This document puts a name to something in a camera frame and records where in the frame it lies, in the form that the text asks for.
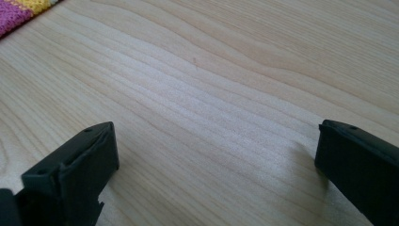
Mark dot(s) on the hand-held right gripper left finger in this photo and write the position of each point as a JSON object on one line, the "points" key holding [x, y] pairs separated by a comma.
{"points": [[75, 175]]}

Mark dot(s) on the pink and yellow knitted cloth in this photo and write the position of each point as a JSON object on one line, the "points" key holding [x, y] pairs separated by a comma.
{"points": [[14, 11]]}

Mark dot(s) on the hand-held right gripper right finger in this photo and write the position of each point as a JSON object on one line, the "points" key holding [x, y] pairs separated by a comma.
{"points": [[360, 169]]}

